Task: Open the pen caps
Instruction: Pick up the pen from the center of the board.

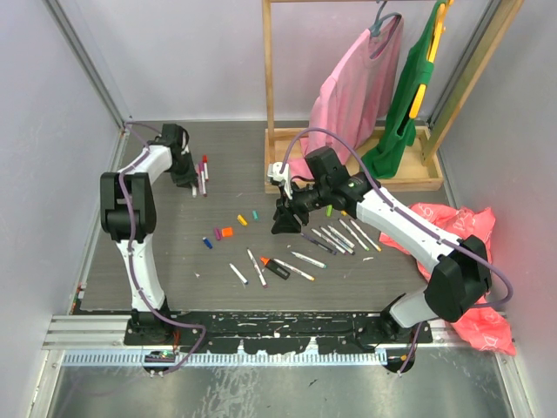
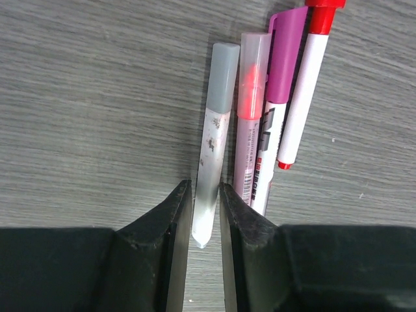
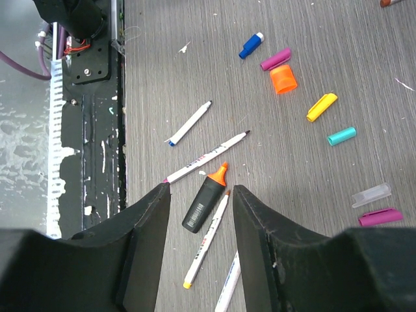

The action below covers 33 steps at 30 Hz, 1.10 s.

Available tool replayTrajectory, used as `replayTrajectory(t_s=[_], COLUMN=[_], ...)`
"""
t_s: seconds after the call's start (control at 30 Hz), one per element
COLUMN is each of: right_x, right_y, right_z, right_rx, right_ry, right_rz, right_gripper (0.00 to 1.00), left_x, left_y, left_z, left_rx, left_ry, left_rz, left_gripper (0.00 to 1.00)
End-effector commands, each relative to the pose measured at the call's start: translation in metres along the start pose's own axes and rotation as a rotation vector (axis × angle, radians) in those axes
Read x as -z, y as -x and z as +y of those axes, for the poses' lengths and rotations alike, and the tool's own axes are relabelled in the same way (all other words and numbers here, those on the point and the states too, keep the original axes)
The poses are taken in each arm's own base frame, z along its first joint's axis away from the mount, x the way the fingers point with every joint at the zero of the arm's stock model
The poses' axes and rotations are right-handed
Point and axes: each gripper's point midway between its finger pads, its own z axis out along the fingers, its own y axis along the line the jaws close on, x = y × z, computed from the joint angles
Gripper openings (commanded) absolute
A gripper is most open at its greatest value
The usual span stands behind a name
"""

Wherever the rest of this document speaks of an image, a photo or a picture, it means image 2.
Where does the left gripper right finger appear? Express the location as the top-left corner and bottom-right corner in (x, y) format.
(220, 183), (283, 311)

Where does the grey white pen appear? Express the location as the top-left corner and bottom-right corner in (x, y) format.
(192, 43), (240, 249)

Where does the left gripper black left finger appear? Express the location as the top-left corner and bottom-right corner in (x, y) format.
(113, 180), (192, 311)

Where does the red white pen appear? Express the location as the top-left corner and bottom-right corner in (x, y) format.
(277, 0), (346, 170)

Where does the pink white pen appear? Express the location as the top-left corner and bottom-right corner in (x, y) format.
(233, 32), (272, 205)

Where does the magenta cap bic marker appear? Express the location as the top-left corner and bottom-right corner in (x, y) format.
(250, 6), (308, 216)

